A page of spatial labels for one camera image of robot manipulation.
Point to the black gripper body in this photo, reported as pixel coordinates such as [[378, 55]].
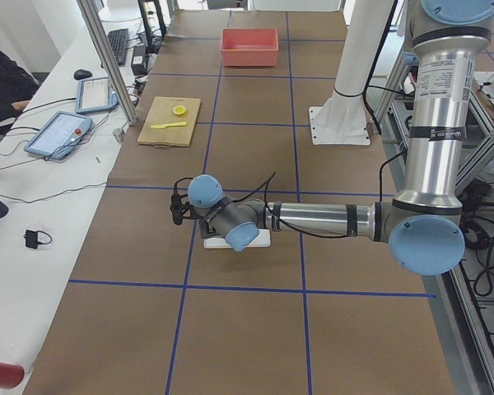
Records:
[[206, 225]]

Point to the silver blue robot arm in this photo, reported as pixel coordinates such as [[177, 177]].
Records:
[[421, 223]]

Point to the white rectangular tray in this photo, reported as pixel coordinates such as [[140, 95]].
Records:
[[263, 240]]

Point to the yellow plastic knife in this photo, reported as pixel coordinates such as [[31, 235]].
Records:
[[168, 125]]

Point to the bamboo cutting board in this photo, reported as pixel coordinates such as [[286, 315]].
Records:
[[161, 112]]

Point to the yellow lemon slice toy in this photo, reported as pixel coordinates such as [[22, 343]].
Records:
[[180, 110]]

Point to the blue teach pendant near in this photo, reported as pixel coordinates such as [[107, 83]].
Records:
[[59, 136]]

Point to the blue teach pendant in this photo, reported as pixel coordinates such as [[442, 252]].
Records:
[[59, 136], [95, 95]]

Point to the blue teach pendant far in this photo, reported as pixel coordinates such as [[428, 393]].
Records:
[[95, 95]]

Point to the small black clip device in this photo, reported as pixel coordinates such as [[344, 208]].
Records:
[[35, 238]]

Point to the black power adapter box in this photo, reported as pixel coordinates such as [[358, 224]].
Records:
[[139, 62]]

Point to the black computer mouse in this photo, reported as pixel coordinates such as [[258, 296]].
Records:
[[81, 74]]

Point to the pink plastic bin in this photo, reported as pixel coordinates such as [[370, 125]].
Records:
[[249, 47]]

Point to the black keyboard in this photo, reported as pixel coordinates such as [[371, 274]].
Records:
[[118, 40]]

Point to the red cylinder object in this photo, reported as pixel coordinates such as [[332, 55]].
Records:
[[11, 375]]

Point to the aluminium frame post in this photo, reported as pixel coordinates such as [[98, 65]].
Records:
[[105, 53]]

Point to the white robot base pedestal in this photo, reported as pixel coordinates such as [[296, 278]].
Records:
[[342, 118]]

